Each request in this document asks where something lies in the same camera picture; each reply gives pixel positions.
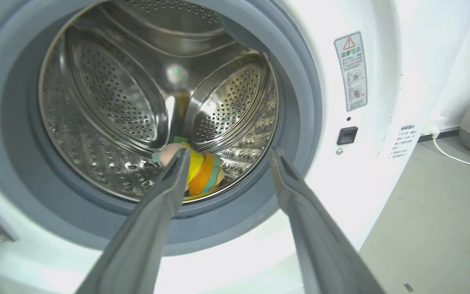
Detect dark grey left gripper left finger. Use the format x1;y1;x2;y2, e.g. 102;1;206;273
75;147;191;294

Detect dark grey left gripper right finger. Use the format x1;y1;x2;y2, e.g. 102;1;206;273
270;148;386;294

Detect colourful burger plush toy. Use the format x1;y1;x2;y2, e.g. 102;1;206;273
152;136;225;201

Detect white front-load washing machine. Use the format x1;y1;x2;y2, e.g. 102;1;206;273
0;0;470;294

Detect black door latch socket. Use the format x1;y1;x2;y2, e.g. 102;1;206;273
337;126;359;146

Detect black text instruction sticker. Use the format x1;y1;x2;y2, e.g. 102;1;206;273
389;124;419;160

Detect warning label sticker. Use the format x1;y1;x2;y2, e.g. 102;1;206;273
334;31;368;112

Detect white power cable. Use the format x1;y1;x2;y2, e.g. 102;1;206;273
422;125;470;175

